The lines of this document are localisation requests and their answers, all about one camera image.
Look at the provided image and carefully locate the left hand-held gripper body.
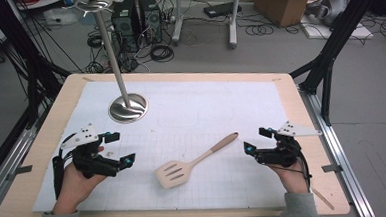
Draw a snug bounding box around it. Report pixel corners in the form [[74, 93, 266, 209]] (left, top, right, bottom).
[[59, 121, 123, 181]]

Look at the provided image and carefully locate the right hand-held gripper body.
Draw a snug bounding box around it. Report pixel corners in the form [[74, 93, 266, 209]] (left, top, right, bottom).
[[252, 118, 325, 170]]

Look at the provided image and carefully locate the beige slotted spatula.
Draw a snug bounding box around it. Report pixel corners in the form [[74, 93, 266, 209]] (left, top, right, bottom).
[[151, 131, 242, 191]]

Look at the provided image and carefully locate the person's right hand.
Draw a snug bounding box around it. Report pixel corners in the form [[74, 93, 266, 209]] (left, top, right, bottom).
[[269, 157, 313, 197]]

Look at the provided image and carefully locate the person's left hand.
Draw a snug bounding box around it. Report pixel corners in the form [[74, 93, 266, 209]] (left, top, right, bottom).
[[48, 144, 109, 216]]

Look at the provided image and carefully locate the metal hook stand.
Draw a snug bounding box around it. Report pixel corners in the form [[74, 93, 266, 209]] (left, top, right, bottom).
[[63, 0, 151, 127]]

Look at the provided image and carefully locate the grey metal clamp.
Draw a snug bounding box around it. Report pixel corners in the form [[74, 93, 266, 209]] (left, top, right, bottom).
[[5, 164, 35, 182], [320, 162, 345, 175]]

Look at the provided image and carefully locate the thin wooden stick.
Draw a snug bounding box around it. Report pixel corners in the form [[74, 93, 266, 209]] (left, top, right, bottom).
[[311, 185, 337, 212]]

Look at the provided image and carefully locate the white grid mat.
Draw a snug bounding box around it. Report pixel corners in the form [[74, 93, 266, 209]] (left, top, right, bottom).
[[26, 70, 295, 217]]

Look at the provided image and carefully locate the white-legged wooden desk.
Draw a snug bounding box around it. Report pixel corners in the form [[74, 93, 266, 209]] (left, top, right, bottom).
[[169, 0, 246, 53]]

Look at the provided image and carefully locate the black computer tower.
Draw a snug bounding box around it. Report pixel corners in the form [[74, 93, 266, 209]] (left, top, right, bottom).
[[109, 0, 140, 55], [137, 0, 163, 44]]

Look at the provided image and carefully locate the large open cardboard box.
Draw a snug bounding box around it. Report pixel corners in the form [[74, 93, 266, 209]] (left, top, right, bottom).
[[253, 0, 326, 29]]

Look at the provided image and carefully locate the flat black floor device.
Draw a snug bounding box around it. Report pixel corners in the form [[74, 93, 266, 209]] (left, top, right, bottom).
[[203, 1, 243, 18]]

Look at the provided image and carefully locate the white foam board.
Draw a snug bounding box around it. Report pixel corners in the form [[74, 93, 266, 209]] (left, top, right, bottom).
[[300, 10, 376, 44]]

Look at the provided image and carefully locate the grey backpack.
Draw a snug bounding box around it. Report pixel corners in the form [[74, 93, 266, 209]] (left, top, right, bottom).
[[304, 0, 354, 28]]

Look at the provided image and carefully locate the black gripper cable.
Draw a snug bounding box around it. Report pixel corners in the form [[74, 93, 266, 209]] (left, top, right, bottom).
[[266, 146, 315, 194], [49, 133, 82, 201]]

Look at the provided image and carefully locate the aluminium rail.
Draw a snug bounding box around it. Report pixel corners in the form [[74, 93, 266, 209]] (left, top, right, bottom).
[[0, 106, 44, 213], [298, 85, 377, 217]]

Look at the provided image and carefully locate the coiled black floor cable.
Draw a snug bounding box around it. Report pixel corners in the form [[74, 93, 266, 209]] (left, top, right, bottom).
[[244, 22, 275, 38], [149, 42, 176, 64]]

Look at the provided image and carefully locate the black metal frame post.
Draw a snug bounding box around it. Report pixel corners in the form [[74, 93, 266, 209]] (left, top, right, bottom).
[[0, 0, 75, 133], [285, 0, 386, 128]]

